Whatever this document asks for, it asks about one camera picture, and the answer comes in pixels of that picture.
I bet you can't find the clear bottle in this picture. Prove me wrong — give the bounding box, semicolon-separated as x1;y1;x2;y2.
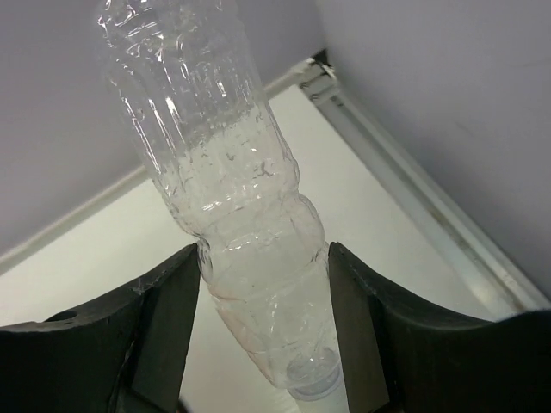
95;1;342;401

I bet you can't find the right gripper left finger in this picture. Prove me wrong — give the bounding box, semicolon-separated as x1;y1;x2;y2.
1;244;201;412

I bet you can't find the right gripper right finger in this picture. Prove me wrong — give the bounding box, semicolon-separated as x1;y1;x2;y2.
328;243;550;412

